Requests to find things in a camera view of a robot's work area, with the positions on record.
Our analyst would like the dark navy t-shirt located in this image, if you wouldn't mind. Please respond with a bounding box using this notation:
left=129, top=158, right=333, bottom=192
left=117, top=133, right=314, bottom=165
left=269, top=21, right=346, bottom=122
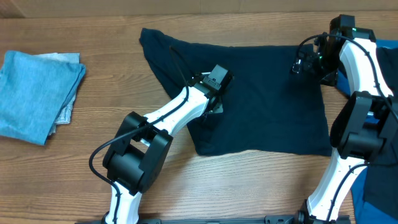
left=139, top=28, right=331, bottom=156

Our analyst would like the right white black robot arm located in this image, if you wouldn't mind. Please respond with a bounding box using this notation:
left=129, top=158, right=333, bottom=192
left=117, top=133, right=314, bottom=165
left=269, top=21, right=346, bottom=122
left=279, top=28, right=397, bottom=223

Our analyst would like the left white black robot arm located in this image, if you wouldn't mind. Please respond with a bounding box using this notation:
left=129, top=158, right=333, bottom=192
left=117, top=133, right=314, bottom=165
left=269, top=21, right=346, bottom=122
left=102, top=77, right=229, bottom=223

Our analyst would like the black t-shirt at right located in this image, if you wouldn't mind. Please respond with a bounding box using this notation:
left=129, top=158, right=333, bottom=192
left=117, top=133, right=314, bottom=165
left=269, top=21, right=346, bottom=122
left=364, top=47, right=397, bottom=222

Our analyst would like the blue t-shirt at right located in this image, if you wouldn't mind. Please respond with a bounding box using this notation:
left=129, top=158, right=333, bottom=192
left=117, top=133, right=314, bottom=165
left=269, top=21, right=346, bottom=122
left=336, top=40, right=397, bottom=224

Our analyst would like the folded light blue cloth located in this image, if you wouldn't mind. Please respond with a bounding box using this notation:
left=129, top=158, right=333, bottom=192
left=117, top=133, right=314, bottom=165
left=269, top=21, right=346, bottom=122
left=1, top=50, right=86, bottom=145

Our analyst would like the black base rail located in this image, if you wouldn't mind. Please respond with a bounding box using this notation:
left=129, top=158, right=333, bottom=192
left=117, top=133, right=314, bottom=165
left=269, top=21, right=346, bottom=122
left=74, top=213, right=352, bottom=224

